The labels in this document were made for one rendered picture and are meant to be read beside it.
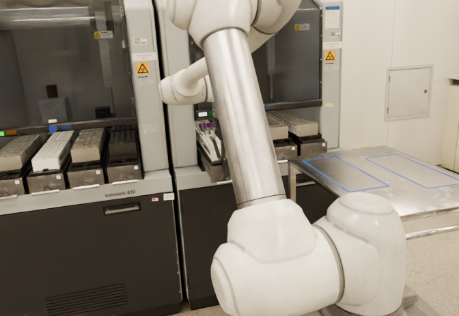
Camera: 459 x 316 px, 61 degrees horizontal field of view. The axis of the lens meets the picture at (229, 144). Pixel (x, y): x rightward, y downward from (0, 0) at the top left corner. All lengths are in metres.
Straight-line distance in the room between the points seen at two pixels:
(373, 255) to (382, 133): 2.80
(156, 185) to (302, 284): 1.09
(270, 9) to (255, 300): 0.62
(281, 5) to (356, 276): 0.60
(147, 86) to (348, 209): 1.14
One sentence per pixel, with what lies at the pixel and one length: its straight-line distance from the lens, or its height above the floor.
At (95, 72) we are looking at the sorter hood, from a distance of 1.69.
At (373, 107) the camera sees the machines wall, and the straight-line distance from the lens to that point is 3.44.
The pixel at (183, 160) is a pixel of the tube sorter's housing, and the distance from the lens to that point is 1.79.
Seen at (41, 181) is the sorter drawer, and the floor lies 0.78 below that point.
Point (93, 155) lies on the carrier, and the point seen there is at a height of 0.85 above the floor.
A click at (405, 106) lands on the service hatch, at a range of 3.62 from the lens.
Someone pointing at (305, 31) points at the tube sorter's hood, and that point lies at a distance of 1.86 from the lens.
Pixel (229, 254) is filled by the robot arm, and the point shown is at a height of 0.92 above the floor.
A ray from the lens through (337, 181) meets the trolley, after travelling 1.35.
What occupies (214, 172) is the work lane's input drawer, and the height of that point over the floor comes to 0.78.
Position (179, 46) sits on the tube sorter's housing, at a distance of 1.71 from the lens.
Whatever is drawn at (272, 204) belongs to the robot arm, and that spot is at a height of 0.99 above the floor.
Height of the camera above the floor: 1.30
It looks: 15 degrees down
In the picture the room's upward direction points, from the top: 3 degrees counter-clockwise
